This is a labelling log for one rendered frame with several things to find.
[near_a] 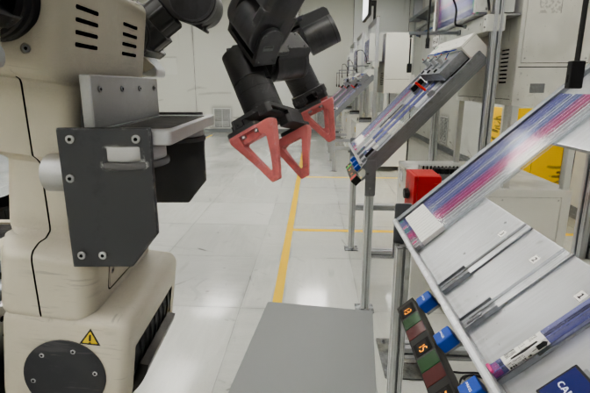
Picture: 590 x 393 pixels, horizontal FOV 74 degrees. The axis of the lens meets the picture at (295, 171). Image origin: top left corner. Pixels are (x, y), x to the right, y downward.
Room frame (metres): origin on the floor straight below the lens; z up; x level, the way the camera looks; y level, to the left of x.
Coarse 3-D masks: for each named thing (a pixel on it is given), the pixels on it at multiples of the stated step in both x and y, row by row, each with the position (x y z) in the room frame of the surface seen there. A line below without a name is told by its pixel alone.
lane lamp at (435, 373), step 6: (438, 366) 0.52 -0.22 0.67; (426, 372) 0.53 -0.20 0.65; (432, 372) 0.52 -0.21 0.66; (438, 372) 0.51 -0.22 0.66; (444, 372) 0.51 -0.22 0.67; (426, 378) 0.52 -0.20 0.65; (432, 378) 0.51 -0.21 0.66; (438, 378) 0.50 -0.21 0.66; (426, 384) 0.51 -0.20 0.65; (432, 384) 0.50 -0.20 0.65
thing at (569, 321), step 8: (584, 304) 0.43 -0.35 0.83; (568, 312) 0.44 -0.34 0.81; (576, 312) 0.43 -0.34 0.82; (584, 312) 0.43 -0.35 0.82; (560, 320) 0.44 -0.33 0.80; (568, 320) 0.43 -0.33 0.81; (576, 320) 0.43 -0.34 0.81; (584, 320) 0.43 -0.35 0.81; (544, 328) 0.44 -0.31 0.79; (552, 328) 0.43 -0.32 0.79; (560, 328) 0.43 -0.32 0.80; (568, 328) 0.43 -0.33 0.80; (544, 336) 0.43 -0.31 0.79; (552, 336) 0.43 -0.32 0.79; (560, 336) 0.43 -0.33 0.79; (496, 368) 0.43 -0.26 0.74; (504, 368) 0.43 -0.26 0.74; (496, 376) 0.43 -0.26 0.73
